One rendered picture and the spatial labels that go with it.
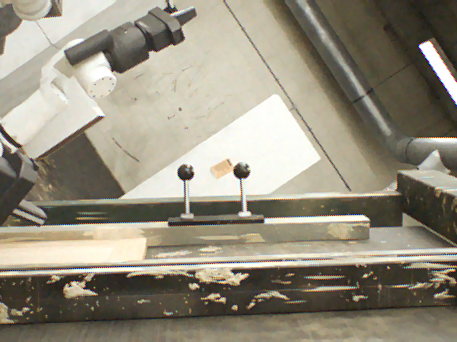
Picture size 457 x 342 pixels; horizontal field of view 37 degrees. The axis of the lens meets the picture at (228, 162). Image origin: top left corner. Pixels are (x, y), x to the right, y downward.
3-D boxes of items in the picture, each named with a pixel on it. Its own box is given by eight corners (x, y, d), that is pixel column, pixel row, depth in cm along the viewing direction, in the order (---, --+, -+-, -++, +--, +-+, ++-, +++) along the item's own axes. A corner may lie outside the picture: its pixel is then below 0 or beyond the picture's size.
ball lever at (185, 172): (178, 226, 143) (177, 168, 148) (196, 226, 143) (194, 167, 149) (178, 221, 140) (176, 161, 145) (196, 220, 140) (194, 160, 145)
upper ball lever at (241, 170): (235, 224, 144) (232, 166, 149) (253, 224, 144) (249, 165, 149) (236, 219, 140) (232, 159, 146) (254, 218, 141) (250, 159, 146)
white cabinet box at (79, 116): (10, 109, 653) (72, 67, 652) (44, 159, 655) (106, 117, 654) (-6, 107, 607) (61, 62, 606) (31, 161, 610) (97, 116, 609)
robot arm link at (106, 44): (140, 81, 142) (92, 107, 139) (114, 48, 146) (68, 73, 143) (132, 46, 132) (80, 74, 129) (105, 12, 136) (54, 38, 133)
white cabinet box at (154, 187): (62, 236, 556) (270, 96, 553) (102, 295, 558) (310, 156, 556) (43, 249, 495) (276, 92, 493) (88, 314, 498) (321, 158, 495)
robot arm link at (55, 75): (114, 73, 140) (66, 116, 141) (93, 45, 143) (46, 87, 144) (99, 60, 134) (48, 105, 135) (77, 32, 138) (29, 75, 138)
